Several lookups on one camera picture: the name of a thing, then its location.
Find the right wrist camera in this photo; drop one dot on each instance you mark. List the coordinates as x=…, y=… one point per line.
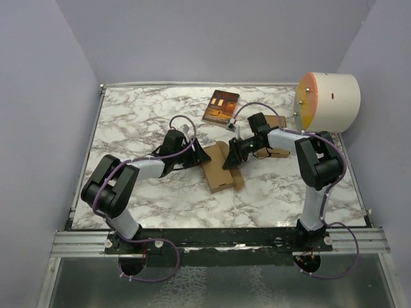
x=233, y=127

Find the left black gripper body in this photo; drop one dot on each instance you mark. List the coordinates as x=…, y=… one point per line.
x=185, y=158

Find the folded brown cardboard box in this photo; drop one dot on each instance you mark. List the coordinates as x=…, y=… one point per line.
x=279, y=143

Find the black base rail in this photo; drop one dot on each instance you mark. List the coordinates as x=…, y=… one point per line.
x=198, y=246

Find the round pastel drawer cabinet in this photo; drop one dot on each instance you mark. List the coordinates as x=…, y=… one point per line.
x=326, y=101

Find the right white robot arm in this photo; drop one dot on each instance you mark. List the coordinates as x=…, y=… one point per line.
x=321, y=164

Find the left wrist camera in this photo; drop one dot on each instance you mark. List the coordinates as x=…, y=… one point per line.
x=184, y=129

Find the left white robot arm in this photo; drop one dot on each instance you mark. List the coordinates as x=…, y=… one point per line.
x=111, y=184

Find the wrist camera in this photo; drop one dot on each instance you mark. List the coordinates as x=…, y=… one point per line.
x=184, y=129
x=233, y=127

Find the dark paperback book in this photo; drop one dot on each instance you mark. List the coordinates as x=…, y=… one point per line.
x=220, y=108

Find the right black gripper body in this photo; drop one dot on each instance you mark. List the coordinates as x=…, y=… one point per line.
x=246, y=146

